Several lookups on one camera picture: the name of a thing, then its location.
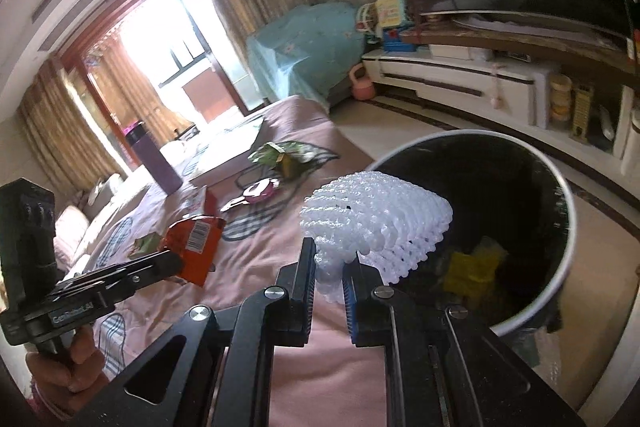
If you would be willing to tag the pink striped sofa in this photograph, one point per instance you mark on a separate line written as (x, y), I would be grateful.
(85, 217)

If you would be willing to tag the teal cloth covered furniture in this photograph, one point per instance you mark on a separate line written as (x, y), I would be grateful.
(305, 47)

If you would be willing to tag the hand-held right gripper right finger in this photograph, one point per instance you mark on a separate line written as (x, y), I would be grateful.
(351, 307)

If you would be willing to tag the yellow wrapper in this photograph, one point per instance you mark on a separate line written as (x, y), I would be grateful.
(471, 272)

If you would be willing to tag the pink kettlebell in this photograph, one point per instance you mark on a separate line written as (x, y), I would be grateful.
(362, 86)

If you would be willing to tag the yellow jar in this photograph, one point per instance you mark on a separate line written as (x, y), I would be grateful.
(561, 99)

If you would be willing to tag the brown patterned box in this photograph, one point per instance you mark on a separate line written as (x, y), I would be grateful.
(583, 112)

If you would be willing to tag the white bin with black liner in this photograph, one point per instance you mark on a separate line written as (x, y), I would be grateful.
(500, 187)

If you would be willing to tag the pink white wrapper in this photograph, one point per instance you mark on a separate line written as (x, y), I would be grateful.
(255, 194)

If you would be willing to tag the colourful plastic toy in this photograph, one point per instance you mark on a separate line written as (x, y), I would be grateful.
(390, 19)

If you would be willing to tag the white foam fruit net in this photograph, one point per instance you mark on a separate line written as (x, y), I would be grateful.
(380, 217)

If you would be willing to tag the white flat box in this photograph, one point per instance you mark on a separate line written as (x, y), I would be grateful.
(230, 154)

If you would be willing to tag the small green wrapper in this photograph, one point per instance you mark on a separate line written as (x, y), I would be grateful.
(146, 246)

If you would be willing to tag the purple thermos bottle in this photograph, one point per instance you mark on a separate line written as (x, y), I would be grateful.
(156, 159)

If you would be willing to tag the green snack wrapper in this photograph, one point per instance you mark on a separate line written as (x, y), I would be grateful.
(277, 154)

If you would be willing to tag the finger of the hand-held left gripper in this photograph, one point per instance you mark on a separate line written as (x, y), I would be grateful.
(145, 266)

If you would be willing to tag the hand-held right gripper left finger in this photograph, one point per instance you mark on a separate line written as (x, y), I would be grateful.
(310, 287)

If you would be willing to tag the red snack bag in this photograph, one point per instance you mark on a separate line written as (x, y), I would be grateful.
(196, 247)

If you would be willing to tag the person's left hand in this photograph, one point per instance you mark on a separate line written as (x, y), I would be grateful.
(75, 372)

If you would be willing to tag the white television cabinet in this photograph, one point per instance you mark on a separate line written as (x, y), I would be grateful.
(450, 72)

